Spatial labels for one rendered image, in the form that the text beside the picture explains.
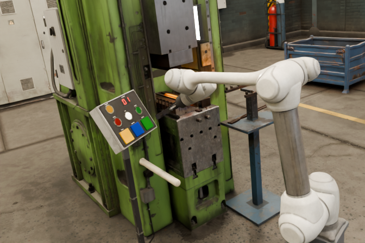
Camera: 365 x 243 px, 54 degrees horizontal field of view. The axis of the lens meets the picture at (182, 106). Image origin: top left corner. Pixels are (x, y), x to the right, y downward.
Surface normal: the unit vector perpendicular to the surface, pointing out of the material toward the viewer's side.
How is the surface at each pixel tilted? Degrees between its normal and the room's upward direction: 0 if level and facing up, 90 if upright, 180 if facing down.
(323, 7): 86
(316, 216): 78
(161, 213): 90
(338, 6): 90
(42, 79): 90
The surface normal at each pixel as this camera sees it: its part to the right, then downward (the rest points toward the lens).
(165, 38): 0.58, 0.18
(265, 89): -0.67, 0.20
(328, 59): -0.81, 0.26
